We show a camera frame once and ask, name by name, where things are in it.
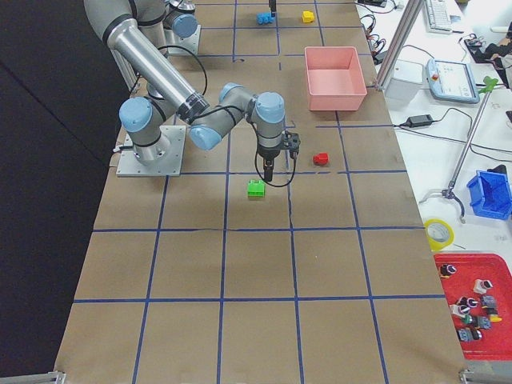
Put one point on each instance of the red toy block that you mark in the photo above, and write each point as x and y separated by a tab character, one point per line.
321	159

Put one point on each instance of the yellow toy block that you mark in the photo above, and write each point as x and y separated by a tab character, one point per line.
308	16

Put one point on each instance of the pink plastic box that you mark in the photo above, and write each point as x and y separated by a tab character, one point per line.
334	78

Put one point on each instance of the reacher grabber tool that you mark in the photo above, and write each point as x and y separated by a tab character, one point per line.
448	193

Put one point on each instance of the yellow tape roll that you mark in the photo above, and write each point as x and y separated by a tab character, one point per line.
439	233

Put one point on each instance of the blue storage bin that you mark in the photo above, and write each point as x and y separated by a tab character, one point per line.
490	195

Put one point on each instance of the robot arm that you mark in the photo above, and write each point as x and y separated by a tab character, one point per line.
181	21
157	122

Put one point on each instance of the green toy block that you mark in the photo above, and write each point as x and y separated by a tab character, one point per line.
256	188

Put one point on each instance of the white keyboard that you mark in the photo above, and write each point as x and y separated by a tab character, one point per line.
437	17

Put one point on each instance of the aluminium frame post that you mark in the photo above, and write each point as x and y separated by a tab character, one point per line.
401	34

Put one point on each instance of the blue toy block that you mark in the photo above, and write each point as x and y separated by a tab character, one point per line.
265	18

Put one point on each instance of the white box device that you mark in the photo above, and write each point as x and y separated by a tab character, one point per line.
406	81

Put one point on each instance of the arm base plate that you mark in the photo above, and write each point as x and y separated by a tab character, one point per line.
181	46
164	158

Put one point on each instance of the teach pendant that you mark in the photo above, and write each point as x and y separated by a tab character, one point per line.
451	81

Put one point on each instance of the black power adapter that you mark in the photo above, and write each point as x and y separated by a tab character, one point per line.
418	121

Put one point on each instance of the red plastic tray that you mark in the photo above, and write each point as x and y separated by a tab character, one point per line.
477	287

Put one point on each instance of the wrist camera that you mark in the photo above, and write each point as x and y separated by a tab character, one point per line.
290	142

